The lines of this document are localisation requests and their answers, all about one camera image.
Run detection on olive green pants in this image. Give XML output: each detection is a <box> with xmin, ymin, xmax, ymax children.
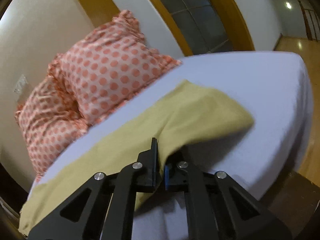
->
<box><xmin>18</xmin><ymin>80</ymin><xmax>254</xmax><ymax>235</ymax></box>

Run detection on left polka dot pillow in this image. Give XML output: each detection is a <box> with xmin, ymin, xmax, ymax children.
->
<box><xmin>15</xmin><ymin>75</ymin><xmax>88</xmax><ymax>181</ymax></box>

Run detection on polka dot pillow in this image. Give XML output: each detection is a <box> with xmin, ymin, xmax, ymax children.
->
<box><xmin>15</xmin><ymin>75</ymin><xmax>88</xmax><ymax>181</ymax></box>
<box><xmin>48</xmin><ymin>10</ymin><xmax>181</xmax><ymax>126</ymax></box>

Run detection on white bed mattress sheet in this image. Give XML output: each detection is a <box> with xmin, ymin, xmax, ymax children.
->
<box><xmin>19</xmin><ymin>51</ymin><xmax>313</xmax><ymax>235</ymax></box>

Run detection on right polka dot pillow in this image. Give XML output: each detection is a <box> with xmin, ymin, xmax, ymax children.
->
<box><xmin>48</xmin><ymin>10</ymin><xmax>181</xmax><ymax>126</ymax></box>

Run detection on wooden framed glass door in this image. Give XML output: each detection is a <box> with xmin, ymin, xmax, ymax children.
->
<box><xmin>149</xmin><ymin>0</ymin><xmax>254</xmax><ymax>56</ymax></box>

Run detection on wooden bed frame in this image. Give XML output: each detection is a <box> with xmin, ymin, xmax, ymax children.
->
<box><xmin>260</xmin><ymin>169</ymin><xmax>319</xmax><ymax>238</ymax></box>

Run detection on white wall switch plate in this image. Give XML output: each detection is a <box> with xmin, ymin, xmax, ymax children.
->
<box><xmin>13</xmin><ymin>74</ymin><xmax>28</xmax><ymax>96</ymax></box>

